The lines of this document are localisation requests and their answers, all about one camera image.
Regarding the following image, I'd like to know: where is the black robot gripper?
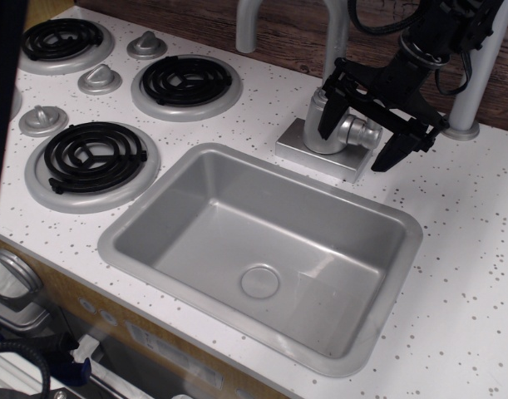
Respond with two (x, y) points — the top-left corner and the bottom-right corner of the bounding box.
(318, 50), (449, 172)

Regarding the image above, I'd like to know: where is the black braided cable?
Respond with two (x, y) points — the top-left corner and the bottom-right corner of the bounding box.
(347, 0), (425, 37)

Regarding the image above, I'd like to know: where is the rear silver stove knob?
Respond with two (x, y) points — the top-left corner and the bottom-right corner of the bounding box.
(126, 31), (167, 60)

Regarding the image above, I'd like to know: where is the silver oven dial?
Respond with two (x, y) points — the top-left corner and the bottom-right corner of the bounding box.
(0, 249), (42, 301)

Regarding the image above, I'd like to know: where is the front silver stove knob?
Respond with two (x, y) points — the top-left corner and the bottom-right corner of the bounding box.
(18, 106), (68, 137)

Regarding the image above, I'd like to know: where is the middle black coil burner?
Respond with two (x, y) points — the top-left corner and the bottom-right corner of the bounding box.
(131, 55), (243, 122)

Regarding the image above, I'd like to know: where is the silver stove knob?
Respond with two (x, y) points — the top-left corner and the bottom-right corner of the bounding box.
(77, 64), (122, 96)
(126, 31), (167, 60)
(18, 106), (68, 137)

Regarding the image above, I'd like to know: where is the thin black wire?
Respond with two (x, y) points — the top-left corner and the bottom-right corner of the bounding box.
(434, 46), (473, 96)

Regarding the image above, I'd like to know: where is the front black coil burner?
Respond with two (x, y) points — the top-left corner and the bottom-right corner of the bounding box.
(25, 122), (160, 214)

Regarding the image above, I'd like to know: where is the black cable lower left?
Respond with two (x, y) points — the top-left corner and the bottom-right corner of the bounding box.
(0, 337), (80, 399)

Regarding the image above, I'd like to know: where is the black coil burner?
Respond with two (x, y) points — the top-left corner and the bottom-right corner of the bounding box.
(18, 18), (114, 76)
(25, 122), (160, 214)
(131, 55), (243, 122)

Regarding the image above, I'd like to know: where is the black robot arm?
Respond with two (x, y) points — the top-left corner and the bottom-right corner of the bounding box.
(318, 1), (502, 172)

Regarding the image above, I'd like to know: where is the silver vertical support post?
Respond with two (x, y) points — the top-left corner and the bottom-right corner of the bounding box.
(442, 0), (508, 141)

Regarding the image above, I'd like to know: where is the silver faucet lever handle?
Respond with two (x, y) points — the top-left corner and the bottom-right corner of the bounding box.
(338, 115), (382, 150)

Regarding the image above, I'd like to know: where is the grey plastic sink basin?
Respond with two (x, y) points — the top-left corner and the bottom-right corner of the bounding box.
(97, 144), (423, 377)

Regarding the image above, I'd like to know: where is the middle silver stove knob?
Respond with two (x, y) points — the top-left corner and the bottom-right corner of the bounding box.
(77, 64), (122, 96)

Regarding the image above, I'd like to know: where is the rear black coil burner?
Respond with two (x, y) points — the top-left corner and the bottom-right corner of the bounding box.
(18, 18), (114, 76)

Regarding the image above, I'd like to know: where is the silver curved toy faucet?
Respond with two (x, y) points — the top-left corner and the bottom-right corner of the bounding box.
(234, 0), (373, 184)

